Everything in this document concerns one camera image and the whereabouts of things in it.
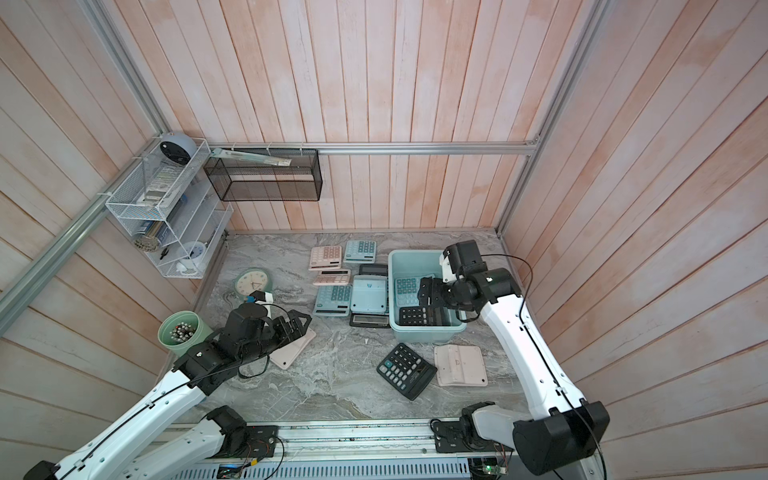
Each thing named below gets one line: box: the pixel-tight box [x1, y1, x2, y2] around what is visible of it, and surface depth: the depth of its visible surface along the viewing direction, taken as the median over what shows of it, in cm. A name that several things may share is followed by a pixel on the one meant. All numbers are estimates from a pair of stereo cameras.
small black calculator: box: [399, 306, 429, 326], surface depth 95 cm
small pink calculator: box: [308, 246, 342, 271], surface depth 112 cm
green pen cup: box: [158, 311, 213, 357], surface depth 78 cm
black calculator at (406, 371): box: [376, 343, 438, 401], surface depth 85 cm
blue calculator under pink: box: [313, 284, 353, 317], surface depth 100 cm
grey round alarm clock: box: [159, 132, 197, 165], surface depth 83 cm
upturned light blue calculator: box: [350, 275, 387, 313], surface depth 100 cm
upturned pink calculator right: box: [434, 344, 488, 387], surface depth 85 cm
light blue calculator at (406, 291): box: [395, 277, 420, 306], surface depth 103 cm
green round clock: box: [233, 267, 273, 300], surface depth 104 cm
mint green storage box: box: [388, 250, 467, 343], surface depth 92 cm
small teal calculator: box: [343, 240, 377, 264], surface depth 113 cm
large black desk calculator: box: [349, 264, 390, 329], surface depth 98 cm
